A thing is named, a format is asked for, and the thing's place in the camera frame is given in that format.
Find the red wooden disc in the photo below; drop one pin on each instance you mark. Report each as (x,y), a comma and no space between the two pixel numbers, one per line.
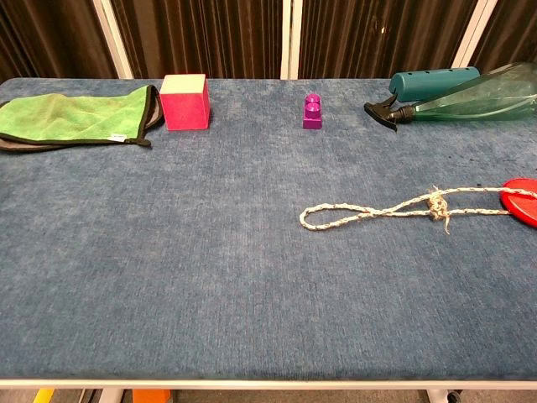
(522,203)

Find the purple toy building block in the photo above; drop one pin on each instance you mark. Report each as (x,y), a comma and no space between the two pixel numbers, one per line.
(312,115)

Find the pink cube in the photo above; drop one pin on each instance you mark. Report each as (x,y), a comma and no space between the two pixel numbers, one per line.
(184,110)

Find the dark brown curtain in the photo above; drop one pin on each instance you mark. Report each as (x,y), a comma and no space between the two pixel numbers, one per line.
(210,38)

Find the teal half-cylinder holder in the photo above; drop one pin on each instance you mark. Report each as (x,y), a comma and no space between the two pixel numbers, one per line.
(428,82)

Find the green microfiber cloth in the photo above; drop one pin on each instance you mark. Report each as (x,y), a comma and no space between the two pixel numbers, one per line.
(71,115)

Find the green spray bottle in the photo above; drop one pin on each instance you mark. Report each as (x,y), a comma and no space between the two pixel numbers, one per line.
(470,101)

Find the orange object under table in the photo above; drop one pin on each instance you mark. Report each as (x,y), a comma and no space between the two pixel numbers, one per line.
(152,395)

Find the yellow object under table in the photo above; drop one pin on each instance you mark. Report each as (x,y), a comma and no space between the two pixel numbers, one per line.
(43,396)

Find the white frame post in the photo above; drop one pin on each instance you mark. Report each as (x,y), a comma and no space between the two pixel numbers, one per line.
(291,40)
(112,38)
(473,33)

